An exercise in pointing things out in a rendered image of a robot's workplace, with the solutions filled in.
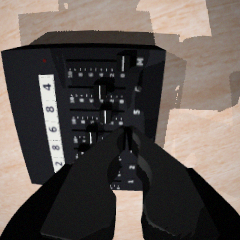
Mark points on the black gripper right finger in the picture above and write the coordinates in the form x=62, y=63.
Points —
x=178, y=203

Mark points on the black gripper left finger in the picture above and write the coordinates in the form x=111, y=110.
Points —
x=77, y=202

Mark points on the black lighting desk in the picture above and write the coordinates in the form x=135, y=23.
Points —
x=50, y=89

